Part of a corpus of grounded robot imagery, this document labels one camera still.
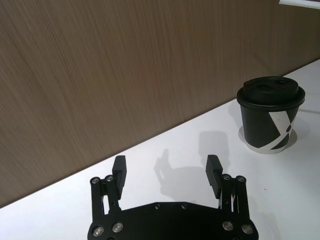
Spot black and white paper cup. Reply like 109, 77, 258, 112
240, 101, 301, 154

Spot black plastic cup lid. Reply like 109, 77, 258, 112
236, 76, 306, 111

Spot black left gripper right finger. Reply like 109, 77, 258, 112
205, 154, 251, 221

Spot white flat sheet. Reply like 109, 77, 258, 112
278, 0, 320, 11

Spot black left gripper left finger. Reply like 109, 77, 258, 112
89, 155, 129, 222

